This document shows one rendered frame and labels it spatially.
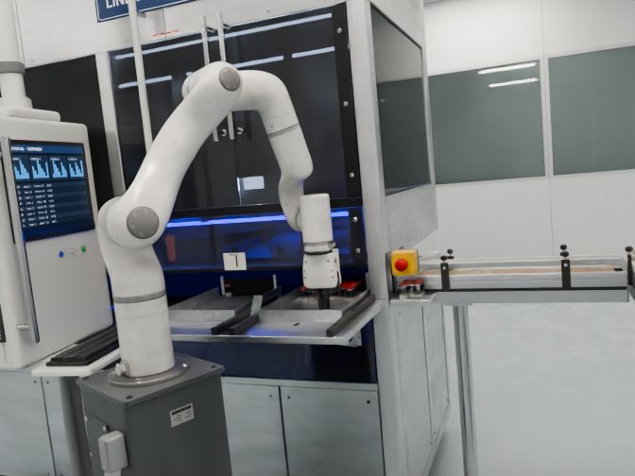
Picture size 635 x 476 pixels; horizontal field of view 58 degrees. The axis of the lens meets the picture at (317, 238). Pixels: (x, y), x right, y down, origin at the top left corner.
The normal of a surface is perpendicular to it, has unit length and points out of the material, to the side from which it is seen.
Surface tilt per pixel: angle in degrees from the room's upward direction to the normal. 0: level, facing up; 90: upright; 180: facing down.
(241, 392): 90
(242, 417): 90
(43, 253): 90
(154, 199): 66
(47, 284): 90
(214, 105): 121
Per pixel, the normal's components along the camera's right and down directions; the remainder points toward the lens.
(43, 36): -0.36, 0.14
